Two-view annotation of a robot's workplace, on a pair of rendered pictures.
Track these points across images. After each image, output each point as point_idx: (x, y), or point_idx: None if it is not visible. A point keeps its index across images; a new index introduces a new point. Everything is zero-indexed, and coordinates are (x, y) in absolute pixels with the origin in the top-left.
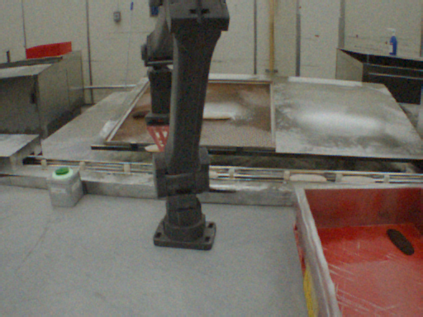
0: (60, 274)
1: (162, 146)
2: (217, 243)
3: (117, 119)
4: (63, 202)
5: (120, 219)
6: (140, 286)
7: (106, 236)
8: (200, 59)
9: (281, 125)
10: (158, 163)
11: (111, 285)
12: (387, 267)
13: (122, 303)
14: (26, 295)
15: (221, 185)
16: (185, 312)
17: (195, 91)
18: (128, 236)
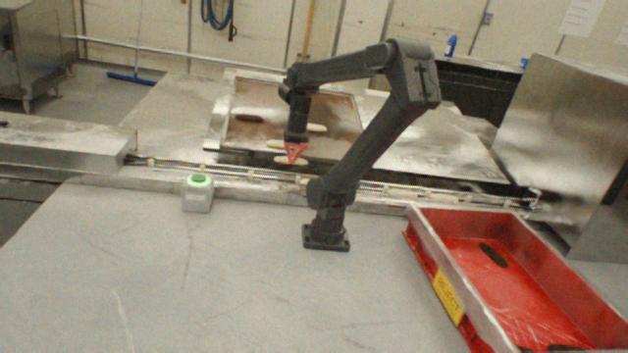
0: (235, 283)
1: (292, 159)
2: (351, 246)
3: (220, 120)
4: (197, 208)
5: (262, 224)
6: (311, 286)
7: (258, 241)
8: (405, 126)
9: None
10: (326, 184)
11: (287, 288)
12: (490, 276)
13: (304, 304)
14: (209, 312)
15: None
16: (356, 307)
17: (389, 143)
18: (278, 240)
